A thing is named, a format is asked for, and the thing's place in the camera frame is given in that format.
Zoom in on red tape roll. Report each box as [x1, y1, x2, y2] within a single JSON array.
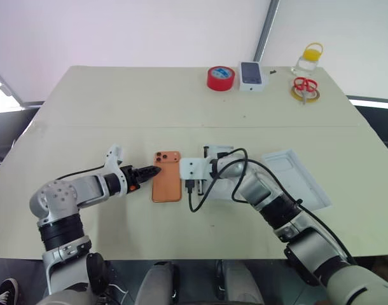
[[207, 65, 236, 93]]

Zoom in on grey rounded shape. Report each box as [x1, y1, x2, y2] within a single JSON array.
[[139, 260, 179, 305]]

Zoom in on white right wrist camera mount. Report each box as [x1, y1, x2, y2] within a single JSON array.
[[179, 157, 211, 182]]

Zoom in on white phone box lid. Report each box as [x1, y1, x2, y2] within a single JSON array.
[[260, 148, 333, 213]]

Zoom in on yellow tape roll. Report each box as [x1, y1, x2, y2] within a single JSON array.
[[290, 83, 322, 102]]

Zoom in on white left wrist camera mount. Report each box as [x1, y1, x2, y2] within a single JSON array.
[[105, 144, 130, 196]]

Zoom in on grey metal post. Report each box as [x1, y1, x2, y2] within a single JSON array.
[[253, 0, 281, 64]]

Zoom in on black and white sneaker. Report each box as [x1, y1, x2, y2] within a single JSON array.
[[0, 278, 20, 305]]

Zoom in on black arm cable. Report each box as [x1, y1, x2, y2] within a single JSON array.
[[187, 147, 357, 266], [55, 163, 107, 182]]

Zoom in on red handled scissors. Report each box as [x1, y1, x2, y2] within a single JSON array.
[[293, 76, 319, 106]]

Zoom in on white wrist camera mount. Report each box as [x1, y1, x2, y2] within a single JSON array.
[[105, 144, 130, 196], [179, 157, 211, 182]]

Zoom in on white printed phone box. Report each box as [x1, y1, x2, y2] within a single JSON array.
[[238, 60, 270, 93]]

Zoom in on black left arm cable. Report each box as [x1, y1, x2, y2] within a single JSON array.
[[55, 163, 107, 182]]

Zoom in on clear jar with yellow lid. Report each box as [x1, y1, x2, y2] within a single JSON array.
[[290, 42, 325, 76]]

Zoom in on orange smartphone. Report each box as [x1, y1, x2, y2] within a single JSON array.
[[151, 150, 183, 203]]

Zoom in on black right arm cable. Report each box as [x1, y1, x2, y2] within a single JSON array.
[[187, 147, 357, 266]]

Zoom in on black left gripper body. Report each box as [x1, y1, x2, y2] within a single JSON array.
[[122, 165, 141, 194]]

